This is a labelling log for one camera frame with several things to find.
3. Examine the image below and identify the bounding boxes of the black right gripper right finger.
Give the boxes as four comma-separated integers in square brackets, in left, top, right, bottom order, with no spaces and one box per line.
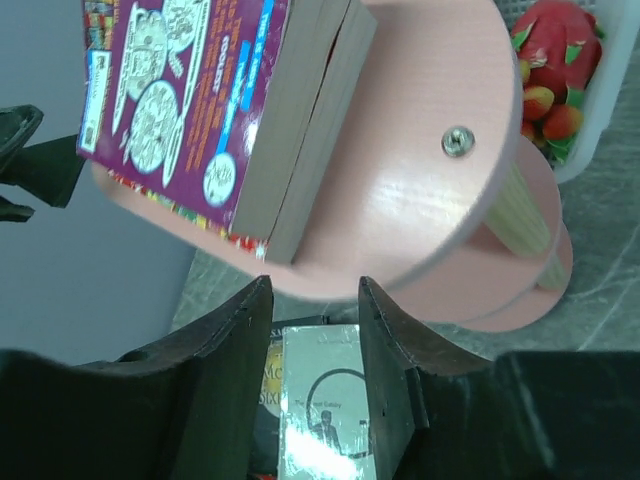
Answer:
[358,277,639,479]

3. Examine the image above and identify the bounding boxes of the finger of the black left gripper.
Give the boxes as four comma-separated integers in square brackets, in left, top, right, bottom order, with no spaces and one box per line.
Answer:
[0,104,44,171]
[1,135,85,208]

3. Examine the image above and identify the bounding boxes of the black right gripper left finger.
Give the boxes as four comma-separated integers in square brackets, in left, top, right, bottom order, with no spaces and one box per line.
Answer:
[1,276,273,479]

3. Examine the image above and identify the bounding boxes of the purple 117-storey treehouse book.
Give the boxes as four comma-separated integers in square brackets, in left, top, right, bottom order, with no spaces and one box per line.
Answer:
[77,1,348,232]

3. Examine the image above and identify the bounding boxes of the red 156-storey treehouse book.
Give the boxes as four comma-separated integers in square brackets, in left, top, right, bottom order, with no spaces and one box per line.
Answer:
[97,1,377,263]

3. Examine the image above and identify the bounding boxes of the black Maugham book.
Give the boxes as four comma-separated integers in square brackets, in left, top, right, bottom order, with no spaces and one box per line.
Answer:
[248,315,328,476]

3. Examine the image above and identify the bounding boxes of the red 13-storey treehouse book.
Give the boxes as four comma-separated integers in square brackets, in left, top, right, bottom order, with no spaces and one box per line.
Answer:
[246,472,278,480]

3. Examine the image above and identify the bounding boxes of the grey Great Gatsby book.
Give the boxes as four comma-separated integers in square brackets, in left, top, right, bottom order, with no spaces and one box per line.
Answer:
[277,324,376,480]

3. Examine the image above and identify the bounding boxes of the pink three-tier shelf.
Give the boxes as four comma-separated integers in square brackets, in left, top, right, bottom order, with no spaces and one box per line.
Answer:
[92,1,573,332]

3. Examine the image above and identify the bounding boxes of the red yellow toy fruits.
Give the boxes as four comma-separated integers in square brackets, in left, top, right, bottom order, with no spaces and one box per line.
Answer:
[519,59,585,168]

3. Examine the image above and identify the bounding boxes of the red dragon fruit toy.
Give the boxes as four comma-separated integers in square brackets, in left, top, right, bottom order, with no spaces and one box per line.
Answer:
[511,1,605,108]

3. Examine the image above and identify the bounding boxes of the white fruit basket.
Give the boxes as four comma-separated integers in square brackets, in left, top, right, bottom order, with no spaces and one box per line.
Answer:
[510,1,639,183]

